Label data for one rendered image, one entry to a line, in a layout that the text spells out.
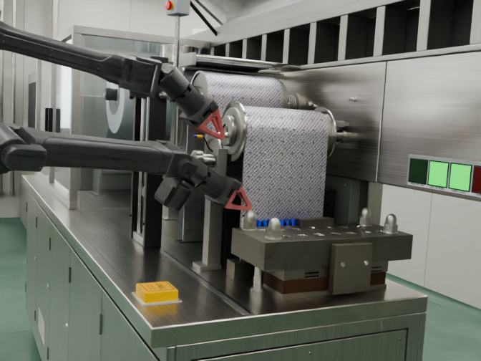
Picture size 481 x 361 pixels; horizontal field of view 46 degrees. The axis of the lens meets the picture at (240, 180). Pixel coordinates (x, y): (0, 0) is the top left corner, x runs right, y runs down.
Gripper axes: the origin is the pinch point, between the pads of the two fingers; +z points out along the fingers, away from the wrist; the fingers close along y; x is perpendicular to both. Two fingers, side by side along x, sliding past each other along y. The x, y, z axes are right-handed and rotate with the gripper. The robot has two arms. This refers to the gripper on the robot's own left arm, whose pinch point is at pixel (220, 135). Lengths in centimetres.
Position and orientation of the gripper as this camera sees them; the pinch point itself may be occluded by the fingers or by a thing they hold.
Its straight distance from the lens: 135.1
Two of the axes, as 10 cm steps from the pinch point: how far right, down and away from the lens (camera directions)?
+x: 6.5, -7.3, 2.0
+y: 4.6, 1.7, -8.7
